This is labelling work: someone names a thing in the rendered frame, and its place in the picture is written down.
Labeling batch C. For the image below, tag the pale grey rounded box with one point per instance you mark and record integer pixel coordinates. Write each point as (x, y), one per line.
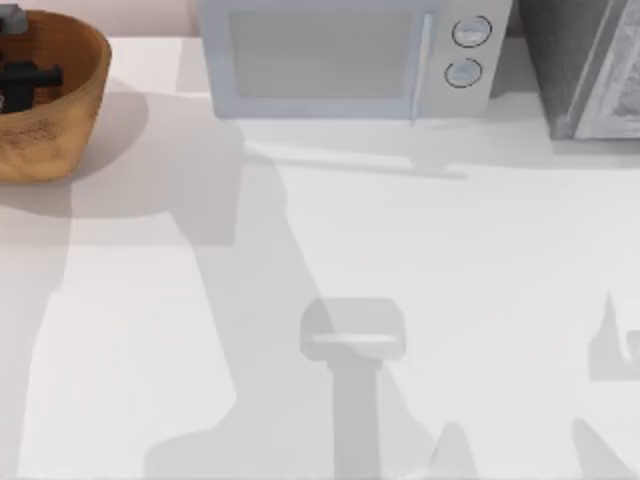
(14, 20)

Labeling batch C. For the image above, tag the wooden bowl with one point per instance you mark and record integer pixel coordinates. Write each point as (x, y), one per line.
(55, 135)

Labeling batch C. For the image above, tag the microwave oven door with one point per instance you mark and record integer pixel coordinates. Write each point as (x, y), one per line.
(320, 55)

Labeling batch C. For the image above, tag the microwave knob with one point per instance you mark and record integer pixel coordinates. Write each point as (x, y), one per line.
(471, 31)
(463, 73)

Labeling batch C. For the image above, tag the pale microwave oven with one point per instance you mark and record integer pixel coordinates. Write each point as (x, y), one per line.
(495, 55)

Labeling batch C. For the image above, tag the grey cabinet door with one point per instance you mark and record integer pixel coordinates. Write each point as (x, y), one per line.
(612, 80)

